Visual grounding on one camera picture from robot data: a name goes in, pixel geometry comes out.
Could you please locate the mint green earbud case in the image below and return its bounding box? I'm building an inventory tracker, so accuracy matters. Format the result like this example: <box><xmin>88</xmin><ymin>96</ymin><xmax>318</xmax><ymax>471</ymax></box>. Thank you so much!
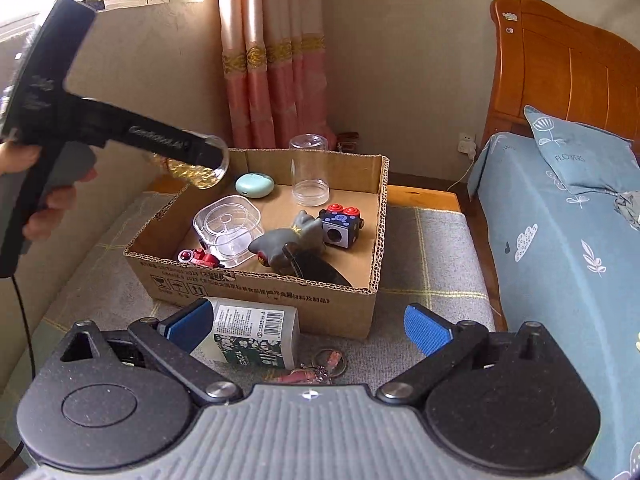
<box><xmin>234</xmin><ymin>172</ymin><xmax>274</xmax><ymax>200</ymax></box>

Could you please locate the black fidget cube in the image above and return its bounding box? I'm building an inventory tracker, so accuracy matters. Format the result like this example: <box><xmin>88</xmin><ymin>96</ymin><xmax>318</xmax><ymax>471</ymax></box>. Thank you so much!
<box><xmin>318</xmin><ymin>204</ymin><xmax>364</xmax><ymax>249</ymax></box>

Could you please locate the pink patterned curtain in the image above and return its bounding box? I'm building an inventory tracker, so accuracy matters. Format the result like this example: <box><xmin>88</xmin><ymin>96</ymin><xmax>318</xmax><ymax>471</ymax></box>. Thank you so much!
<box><xmin>218</xmin><ymin>0</ymin><xmax>335</xmax><ymax>148</ymax></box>

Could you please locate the wooden bed headboard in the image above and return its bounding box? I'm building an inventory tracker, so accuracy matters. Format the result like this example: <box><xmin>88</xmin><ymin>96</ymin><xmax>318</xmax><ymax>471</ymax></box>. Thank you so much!
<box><xmin>480</xmin><ymin>0</ymin><xmax>640</xmax><ymax>153</ymax></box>

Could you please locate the white wall charger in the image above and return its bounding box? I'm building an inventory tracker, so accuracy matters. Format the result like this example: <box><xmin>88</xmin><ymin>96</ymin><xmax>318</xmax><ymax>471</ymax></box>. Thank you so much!
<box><xmin>458</xmin><ymin>133</ymin><xmax>477</xmax><ymax>160</ymax></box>

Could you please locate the clear square plastic container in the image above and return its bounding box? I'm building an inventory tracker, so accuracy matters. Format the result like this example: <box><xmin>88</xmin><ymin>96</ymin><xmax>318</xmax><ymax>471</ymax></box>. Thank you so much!
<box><xmin>192</xmin><ymin>195</ymin><xmax>265</xmax><ymax>269</ymax></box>

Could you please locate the open cardboard box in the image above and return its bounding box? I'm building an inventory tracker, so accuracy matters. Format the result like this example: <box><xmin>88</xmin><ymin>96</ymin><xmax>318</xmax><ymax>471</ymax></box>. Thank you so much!
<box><xmin>124</xmin><ymin>150</ymin><xmax>388</xmax><ymax>339</ymax></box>

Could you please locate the grey cat figurine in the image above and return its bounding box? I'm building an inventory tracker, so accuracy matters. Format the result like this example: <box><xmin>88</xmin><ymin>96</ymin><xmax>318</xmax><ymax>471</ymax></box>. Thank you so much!
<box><xmin>248</xmin><ymin>210</ymin><xmax>326</xmax><ymax>275</ymax></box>

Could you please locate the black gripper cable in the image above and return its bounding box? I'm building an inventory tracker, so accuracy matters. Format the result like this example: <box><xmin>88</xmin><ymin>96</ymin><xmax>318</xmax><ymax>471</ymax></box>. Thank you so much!
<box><xmin>0</xmin><ymin>274</ymin><xmax>37</xmax><ymax>470</ymax></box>

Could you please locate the white charger cable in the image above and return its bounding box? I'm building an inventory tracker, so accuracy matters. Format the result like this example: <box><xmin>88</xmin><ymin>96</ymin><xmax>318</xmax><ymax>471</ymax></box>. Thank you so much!
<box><xmin>444</xmin><ymin>156</ymin><xmax>475</xmax><ymax>192</ymax></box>

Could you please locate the clear plastic jar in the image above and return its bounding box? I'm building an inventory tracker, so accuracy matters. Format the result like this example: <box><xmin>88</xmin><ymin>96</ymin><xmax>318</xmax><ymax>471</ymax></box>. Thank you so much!
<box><xmin>290</xmin><ymin>133</ymin><xmax>330</xmax><ymax>207</ymax></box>

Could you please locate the pink keyring keychain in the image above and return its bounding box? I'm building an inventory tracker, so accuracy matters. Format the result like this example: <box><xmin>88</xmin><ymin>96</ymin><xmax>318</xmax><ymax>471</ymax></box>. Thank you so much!
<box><xmin>269</xmin><ymin>348</ymin><xmax>348</xmax><ymax>385</ymax></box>

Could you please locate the white green labelled box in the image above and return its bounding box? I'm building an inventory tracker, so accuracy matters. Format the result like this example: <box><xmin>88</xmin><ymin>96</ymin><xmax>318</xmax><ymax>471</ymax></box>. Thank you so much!
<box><xmin>192</xmin><ymin>297</ymin><xmax>299</xmax><ymax>370</ymax></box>

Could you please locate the blue floral pillow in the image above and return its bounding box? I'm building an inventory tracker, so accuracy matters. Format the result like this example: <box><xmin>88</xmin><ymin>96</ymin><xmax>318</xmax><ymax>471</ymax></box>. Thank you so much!
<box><xmin>523</xmin><ymin>105</ymin><xmax>639</xmax><ymax>194</ymax></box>

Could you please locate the clear jar of gold beads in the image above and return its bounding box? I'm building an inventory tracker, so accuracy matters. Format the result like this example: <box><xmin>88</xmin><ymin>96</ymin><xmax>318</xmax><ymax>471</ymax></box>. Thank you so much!
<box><xmin>150</xmin><ymin>136</ymin><xmax>230</xmax><ymax>190</ymax></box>

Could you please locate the blue floral bedsheet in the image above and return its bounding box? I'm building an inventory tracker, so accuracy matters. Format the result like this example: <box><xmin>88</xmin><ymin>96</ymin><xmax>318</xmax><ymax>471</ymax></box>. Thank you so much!
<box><xmin>468</xmin><ymin>133</ymin><xmax>639</xmax><ymax>479</ymax></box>

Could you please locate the grey checked bench mat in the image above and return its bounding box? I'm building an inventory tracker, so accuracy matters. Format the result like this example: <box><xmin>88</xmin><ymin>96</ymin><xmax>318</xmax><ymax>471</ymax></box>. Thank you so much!
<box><xmin>0</xmin><ymin>190</ymin><xmax>497</xmax><ymax>441</ymax></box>

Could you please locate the red toy engine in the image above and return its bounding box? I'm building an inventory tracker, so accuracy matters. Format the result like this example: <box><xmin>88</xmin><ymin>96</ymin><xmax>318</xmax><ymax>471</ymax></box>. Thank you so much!
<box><xmin>177</xmin><ymin>249</ymin><xmax>222</xmax><ymax>269</ymax></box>

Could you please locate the person's left hand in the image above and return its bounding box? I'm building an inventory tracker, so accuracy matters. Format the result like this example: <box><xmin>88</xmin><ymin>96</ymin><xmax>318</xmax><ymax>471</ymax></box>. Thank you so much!
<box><xmin>0</xmin><ymin>141</ymin><xmax>100</xmax><ymax>242</ymax></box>

